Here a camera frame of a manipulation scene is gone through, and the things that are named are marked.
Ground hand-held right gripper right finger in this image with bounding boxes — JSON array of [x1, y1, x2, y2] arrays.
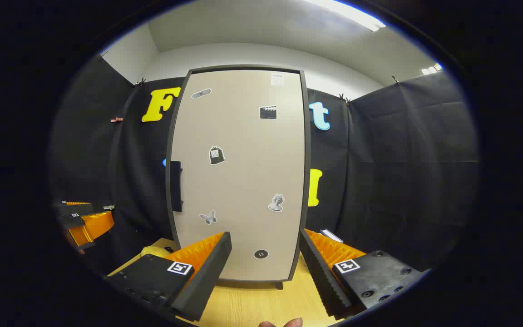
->
[[299, 228, 425, 318]]

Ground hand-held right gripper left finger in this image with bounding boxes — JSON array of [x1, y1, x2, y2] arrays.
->
[[107, 232, 232, 322]]

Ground dark grey cabinet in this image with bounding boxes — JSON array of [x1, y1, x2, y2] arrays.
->
[[165, 65, 312, 290]]

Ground upright book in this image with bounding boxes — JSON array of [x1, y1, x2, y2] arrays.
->
[[320, 228, 345, 244]]

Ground pale yellow object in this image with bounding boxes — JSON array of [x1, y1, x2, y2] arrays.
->
[[140, 245, 175, 258]]

